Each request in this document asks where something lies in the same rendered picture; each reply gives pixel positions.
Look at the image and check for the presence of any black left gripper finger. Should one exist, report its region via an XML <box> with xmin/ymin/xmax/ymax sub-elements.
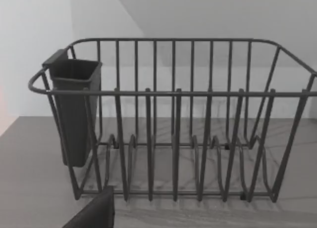
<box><xmin>61</xmin><ymin>185</ymin><xmax>115</xmax><ymax>228</ymax></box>

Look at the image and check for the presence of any dark grey cutlery holder cup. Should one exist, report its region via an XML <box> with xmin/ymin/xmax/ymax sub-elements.
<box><xmin>42</xmin><ymin>48</ymin><xmax>103</xmax><ymax>168</ymax></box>

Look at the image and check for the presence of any dark grey wire dish rack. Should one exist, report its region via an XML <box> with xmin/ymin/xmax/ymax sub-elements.
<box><xmin>28</xmin><ymin>37</ymin><xmax>317</xmax><ymax>203</ymax></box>

